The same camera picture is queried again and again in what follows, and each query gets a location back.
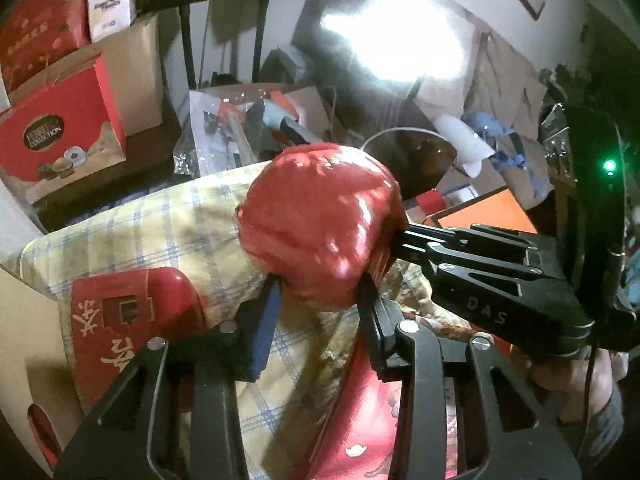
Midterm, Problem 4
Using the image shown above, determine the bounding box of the yellow plaid cloth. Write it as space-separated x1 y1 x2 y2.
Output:
20 162 437 480

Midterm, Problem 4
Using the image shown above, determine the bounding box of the black speaker stand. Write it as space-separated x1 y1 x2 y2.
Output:
179 2 197 92
252 0 271 84

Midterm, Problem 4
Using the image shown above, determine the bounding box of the red tin with white characters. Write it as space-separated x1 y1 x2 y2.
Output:
70 267 208 409

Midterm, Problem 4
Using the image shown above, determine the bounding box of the orange flat box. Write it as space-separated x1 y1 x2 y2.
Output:
422 186 542 237

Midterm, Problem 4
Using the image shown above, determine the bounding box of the dark round glass bowl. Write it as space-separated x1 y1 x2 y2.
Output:
364 127 459 202

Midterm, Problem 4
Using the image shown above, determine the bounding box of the person's right hand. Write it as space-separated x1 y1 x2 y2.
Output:
522 345 626 428

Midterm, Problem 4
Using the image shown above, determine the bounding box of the blue cloth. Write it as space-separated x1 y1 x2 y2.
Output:
462 111 532 197

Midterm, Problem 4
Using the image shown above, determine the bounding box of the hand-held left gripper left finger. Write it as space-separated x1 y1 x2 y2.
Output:
52 279 288 480

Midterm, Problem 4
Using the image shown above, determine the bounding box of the large cardboard box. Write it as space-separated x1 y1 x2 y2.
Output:
0 260 83 467

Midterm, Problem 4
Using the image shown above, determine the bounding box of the flat screen television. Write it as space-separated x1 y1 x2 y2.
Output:
291 0 483 107

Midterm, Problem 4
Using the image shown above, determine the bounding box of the red Ferrero Collection box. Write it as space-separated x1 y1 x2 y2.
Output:
0 55 127 197

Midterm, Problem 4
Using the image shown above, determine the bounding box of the person's right forearm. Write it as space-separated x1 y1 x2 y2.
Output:
552 387 628 480

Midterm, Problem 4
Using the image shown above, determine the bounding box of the red foil-wrapped round package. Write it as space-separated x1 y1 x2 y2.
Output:
236 142 407 312

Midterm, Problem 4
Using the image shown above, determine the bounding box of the white paper cup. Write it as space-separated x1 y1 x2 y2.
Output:
432 114 494 179

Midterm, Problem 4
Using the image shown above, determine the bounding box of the small white carton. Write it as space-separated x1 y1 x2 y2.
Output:
87 0 137 44

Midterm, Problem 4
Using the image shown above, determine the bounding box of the red gift bag gold print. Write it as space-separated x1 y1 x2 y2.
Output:
0 0 105 82

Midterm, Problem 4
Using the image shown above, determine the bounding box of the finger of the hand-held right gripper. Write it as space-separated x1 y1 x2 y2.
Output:
425 242 601 358
392 223 543 263

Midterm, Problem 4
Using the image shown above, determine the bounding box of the clear plastic bag with tools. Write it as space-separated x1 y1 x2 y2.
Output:
172 87 332 182

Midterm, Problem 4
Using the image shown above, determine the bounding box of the red patterned fabric pouch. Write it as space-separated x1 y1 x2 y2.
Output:
305 355 461 480

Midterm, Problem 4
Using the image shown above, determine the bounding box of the brown cardboard box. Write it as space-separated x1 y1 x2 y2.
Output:
7 12 166 138

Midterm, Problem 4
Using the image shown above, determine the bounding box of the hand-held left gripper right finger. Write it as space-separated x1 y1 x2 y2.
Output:
356 276 582 480

